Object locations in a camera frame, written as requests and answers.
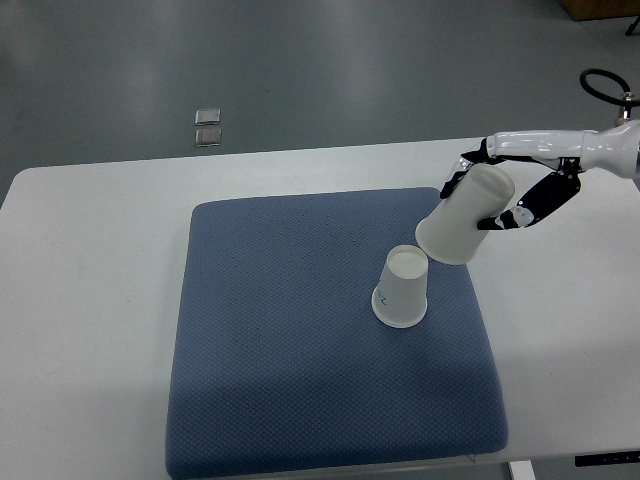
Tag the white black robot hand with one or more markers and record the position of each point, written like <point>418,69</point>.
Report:
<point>566,153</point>

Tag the white paper cup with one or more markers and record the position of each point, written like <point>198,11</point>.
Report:
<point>449,234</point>
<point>399,299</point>

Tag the black tripod leg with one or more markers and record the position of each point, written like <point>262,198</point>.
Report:
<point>632,27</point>

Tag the brown cardboard box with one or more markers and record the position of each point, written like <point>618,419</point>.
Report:
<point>587,10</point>

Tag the white paper cup on cushion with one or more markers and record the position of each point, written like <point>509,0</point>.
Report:
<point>399,299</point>

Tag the black table control panel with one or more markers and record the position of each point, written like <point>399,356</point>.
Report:
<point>609,459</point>

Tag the white table leg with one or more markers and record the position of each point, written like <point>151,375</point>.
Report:
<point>521,470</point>

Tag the upper metal floor plate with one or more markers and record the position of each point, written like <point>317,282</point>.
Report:
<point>207,116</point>

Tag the metal floor plate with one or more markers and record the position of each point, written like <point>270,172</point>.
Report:
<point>207,116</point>
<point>208,137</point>

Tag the lower metal floor plate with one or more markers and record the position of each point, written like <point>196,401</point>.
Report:
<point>208,137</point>

